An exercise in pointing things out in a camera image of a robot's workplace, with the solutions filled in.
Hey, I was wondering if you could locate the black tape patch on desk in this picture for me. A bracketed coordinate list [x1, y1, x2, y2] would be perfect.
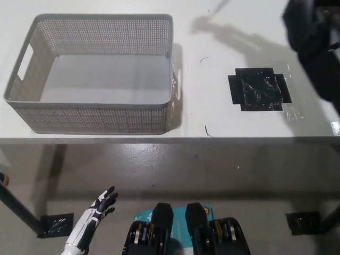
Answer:
[227, 67, 292, 112]

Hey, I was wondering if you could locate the grey perforated plastic basket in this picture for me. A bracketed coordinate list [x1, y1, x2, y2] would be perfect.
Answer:
[3, 13, 184, 135]

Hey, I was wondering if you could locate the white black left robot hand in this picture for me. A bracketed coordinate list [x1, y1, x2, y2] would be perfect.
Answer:
[65, 185, 119, 250]

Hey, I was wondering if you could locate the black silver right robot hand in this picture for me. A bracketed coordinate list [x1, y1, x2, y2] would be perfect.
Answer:
[281, 0, 333, 55]

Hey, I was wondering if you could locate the black metal table leg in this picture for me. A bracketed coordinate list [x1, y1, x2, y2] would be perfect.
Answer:
[320, 203, 340, 235]
[0, 182, 45, 235]

